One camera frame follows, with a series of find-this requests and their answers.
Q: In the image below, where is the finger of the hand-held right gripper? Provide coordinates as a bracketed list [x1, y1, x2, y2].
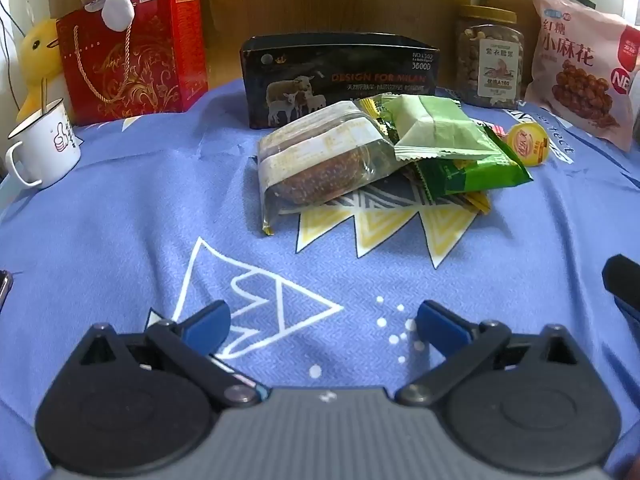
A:
[601, 255, 640, 326]

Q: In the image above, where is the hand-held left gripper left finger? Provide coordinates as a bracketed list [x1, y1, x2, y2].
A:
[75, 300, 263, 408]

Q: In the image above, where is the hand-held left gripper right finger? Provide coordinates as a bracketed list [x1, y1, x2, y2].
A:
[395, 300, 581, 408]

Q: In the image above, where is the dark green snack packet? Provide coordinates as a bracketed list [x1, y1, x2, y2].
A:
[375, 110, 534, 206]

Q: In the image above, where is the small yellow jelly cup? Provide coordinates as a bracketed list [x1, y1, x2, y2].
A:
[504, 125, 551, 168]

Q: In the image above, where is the clear sesame cake packet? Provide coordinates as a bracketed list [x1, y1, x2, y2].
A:
[256, 101, 401, 236]

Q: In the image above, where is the light green snack packet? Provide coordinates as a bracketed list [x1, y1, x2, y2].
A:
[385, 95, 501, 163]

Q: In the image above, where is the black sheep print box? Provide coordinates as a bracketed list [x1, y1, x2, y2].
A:
[239, 34, 441, 130]

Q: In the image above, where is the blue printed blanket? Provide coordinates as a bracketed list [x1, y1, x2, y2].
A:
[0, 77, 640, 480]

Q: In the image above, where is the pink snack bag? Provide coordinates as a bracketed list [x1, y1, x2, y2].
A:
[522, 0, 640, 152]

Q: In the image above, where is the white enamel mug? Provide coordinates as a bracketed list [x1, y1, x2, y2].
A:
[6, 97, 82, 187]

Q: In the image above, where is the clear nut jar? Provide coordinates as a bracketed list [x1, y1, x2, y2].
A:
[455, 5, 526, 109]

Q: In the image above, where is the red gift bag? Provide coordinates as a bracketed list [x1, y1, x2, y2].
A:
[56, 2, 182, 126]

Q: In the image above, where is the red carton box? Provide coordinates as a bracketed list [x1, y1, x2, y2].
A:
[132, 0, 208, 113]

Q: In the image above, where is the yellow duck plush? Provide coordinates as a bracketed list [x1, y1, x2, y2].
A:
[17, 17, 66, 123]

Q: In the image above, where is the wooden board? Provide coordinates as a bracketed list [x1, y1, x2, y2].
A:
[187, 0, 478, 96]

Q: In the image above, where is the black wall cable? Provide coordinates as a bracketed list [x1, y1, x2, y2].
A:
[0, 0, 31, 43]

